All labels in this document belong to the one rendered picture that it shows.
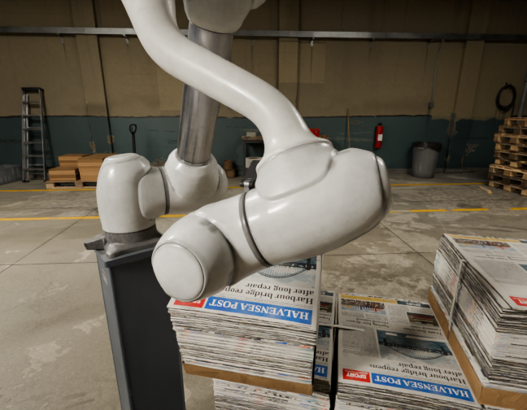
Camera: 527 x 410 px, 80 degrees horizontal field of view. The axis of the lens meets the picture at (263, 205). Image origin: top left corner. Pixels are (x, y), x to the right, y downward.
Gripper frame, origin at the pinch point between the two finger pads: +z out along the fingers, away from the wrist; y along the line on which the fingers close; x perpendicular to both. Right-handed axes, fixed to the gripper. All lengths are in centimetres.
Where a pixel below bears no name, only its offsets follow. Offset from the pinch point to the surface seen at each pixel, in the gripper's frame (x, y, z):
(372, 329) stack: 28.4, 35.4, 11.9
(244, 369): 0.1, 33.2, -14.7
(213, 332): -5.3, 23.0, -18.4
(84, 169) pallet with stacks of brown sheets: -449, 54, 432
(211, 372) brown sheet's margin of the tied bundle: -7.4, 36.1, -14.2
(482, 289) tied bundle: 46.8, 14.3, -1.6
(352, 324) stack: 23.3, 35.4, 12.8
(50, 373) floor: -130, 117, 51
